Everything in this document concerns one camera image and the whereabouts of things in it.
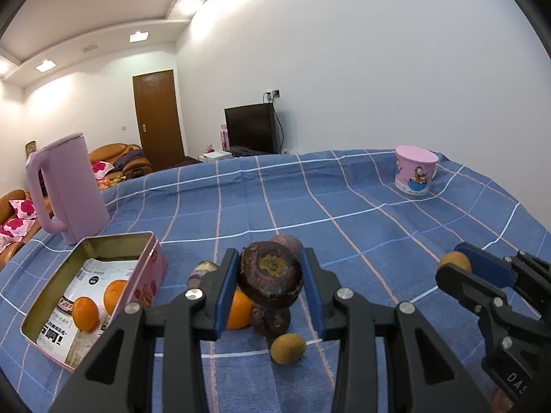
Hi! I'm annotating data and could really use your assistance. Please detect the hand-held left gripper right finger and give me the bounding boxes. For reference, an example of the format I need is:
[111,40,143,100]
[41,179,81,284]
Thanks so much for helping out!
[300,247,493,413]

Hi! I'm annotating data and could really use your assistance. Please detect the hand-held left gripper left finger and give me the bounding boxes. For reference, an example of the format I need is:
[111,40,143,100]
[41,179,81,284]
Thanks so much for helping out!
[47,248,240,413]

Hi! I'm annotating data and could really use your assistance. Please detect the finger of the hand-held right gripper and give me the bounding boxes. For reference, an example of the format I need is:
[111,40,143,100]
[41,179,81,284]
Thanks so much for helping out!
[436,265,541,366]
[455,242,551,306]

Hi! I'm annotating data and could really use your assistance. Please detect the orange mandarin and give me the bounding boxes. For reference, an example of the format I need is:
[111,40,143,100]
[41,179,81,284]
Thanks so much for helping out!
[226,289,254,331]
[72,297,100,333]
[104,279,130,317]

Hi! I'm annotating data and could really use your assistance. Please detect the pink tin box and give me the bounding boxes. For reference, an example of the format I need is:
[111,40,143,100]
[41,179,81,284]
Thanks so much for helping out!
[19,231,168,373]

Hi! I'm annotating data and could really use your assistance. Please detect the small dark jar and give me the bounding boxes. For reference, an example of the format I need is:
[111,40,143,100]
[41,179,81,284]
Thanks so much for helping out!
[188,260,221,287]

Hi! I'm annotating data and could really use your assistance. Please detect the blue checked tablecloth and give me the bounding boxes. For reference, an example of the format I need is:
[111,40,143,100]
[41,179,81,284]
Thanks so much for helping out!
[0,150,551,413]

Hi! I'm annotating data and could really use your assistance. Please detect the pink cartoon cup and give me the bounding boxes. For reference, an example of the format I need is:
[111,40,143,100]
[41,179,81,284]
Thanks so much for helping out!
[395,145,439,199]

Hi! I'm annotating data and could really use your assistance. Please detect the printed paper liner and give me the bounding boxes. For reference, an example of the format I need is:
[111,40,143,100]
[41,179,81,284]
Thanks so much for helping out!
[37,258,141,366]

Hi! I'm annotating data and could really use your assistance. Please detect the dark tv stand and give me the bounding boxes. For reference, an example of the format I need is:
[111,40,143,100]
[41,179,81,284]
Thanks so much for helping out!
[230,146,276,158]

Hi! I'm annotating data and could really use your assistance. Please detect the cluttered coffee table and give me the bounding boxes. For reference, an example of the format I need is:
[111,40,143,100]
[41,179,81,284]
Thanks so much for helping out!
[97,176,130,190]

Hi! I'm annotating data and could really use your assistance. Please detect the black television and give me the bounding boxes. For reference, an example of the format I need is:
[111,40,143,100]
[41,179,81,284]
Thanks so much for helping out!
[224,103,277,156]

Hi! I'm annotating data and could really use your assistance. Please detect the purple cloth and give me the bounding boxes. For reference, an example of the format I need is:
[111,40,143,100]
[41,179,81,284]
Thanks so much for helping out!
[118,150,145,168]

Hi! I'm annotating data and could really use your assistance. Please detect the brown leather sofa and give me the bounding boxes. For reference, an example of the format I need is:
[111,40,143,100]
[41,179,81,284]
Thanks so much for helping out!
[0,189,44,267]
[88,143,152,181]

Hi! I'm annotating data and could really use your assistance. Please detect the pink electric kettle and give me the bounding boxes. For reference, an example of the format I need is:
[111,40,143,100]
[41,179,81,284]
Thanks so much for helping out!
[25,133,111,246]

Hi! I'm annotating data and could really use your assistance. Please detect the brown wooden door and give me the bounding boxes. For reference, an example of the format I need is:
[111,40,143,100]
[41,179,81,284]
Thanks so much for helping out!
[132,69,186,170]

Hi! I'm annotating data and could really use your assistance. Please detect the black power cable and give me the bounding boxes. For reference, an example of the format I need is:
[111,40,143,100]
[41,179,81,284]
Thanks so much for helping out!
[269,97,287,153]

